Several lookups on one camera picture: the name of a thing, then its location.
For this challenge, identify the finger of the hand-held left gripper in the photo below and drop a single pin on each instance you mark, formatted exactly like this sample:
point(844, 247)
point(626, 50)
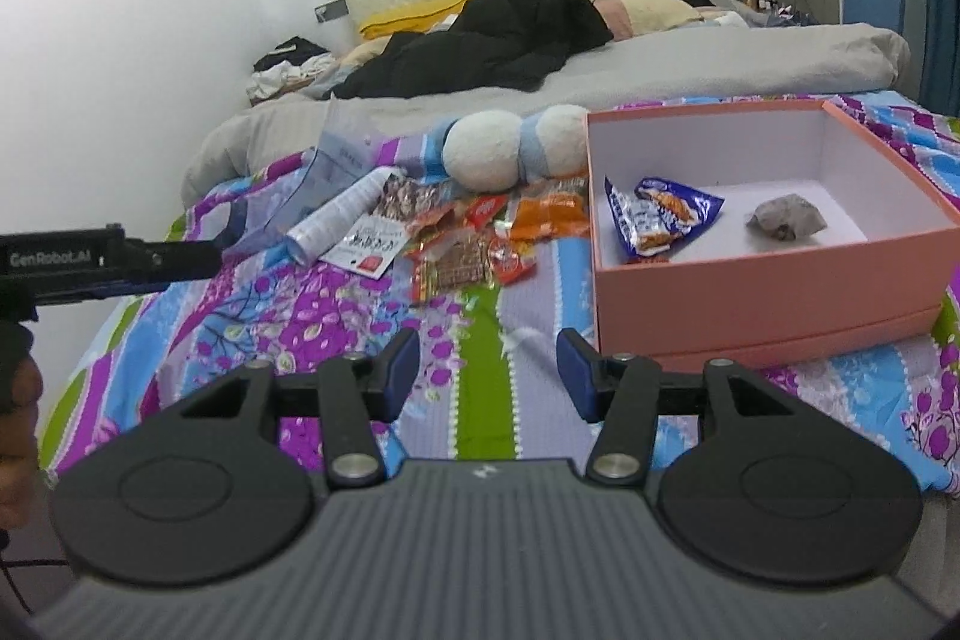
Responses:
point(112, 291)
point(187, 259)

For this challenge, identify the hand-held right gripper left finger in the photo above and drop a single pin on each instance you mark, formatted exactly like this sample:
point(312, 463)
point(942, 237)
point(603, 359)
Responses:
point(401, 370)

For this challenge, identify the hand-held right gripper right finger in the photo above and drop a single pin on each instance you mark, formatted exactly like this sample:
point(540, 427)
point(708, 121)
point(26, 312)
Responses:
point(577, 377)

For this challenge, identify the large clear packet red label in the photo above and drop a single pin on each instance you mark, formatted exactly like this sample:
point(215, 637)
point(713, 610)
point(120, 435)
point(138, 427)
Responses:
point(367, 246)

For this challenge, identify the blue and white snack packet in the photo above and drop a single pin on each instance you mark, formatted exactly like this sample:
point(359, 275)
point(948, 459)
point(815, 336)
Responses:
point(619, 216)

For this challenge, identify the small red snack packet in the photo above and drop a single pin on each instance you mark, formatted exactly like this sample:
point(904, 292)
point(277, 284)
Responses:
point(486, 210)

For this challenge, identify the pink cardboard box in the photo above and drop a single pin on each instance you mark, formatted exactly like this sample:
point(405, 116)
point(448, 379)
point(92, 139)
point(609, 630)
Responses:
point(750, 302)

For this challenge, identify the blue packet with orange picture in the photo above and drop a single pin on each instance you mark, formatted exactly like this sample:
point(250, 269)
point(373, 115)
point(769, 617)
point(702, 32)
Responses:
point(679, 209)

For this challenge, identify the grey wrapper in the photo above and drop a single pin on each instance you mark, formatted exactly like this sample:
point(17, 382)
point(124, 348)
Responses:
point(787, 216)

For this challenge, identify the person's left hand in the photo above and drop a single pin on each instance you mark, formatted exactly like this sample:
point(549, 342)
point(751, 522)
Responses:
point(19, 430)

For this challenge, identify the colourful printed bed sheet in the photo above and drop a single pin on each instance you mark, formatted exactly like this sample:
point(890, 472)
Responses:
point(300, 317)

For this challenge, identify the white tube bottle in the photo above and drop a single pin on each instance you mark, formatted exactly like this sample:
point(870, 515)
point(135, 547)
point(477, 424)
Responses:
point(337, 220)

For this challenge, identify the clear plastic bag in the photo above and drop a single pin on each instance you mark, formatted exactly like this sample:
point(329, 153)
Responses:
point(330, 160)

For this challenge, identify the white garment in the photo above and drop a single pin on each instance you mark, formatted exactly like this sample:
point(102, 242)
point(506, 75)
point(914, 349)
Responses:
point(281, 81)

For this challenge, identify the white and blue plush toy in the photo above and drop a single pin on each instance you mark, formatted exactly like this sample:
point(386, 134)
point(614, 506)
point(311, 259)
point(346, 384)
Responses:
point(484, 149)

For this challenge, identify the yellow pillow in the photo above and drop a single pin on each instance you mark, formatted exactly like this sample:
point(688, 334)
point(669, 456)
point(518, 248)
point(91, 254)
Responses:
point(420, 14)

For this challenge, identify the grey duvet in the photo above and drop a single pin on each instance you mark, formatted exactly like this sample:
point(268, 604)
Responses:
point(712, 63)

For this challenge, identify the black jacket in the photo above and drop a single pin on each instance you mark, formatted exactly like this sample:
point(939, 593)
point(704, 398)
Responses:
point(510, 40)

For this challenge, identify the beige pillow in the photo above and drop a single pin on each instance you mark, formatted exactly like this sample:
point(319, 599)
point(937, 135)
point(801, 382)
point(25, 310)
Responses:
point(652, 14)

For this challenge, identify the group of small bottles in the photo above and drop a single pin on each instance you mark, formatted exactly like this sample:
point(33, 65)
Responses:
point(765, 6)

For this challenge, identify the blue curtain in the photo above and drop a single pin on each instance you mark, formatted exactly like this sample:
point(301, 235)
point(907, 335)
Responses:
point(941, 25)

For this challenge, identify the grey wall outlet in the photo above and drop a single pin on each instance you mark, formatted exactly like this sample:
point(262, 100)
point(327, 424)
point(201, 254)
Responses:
point(330, 10)

